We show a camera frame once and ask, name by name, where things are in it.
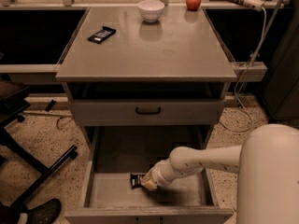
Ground dark rxbar chocolate bar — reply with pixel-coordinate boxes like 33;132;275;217
130;174;144;189

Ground black perforated shoe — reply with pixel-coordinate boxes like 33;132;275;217
26;198;62;224

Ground black office chair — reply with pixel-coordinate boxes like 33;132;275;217
0;73;78;208

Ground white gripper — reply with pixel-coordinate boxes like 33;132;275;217
141;159;178;191

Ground closed top drawer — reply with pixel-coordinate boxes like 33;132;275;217
69;99;224;126

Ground white power cable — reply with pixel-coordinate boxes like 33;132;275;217
218;7;269;133

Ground dark blue snack bar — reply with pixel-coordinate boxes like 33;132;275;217
87;26;116;44

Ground red apple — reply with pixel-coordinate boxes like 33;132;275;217
186;0;202;11

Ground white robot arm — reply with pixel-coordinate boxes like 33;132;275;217
141;124;299;224

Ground grey drawer cabinet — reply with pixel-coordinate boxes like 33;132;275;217
55;5;237;224

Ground grey side rail bracket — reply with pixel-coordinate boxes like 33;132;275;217
232;62;267;82

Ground open middle drawer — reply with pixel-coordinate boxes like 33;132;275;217
65;126;233;224

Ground white ceramic bowl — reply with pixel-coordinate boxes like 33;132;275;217
137;0;164;22

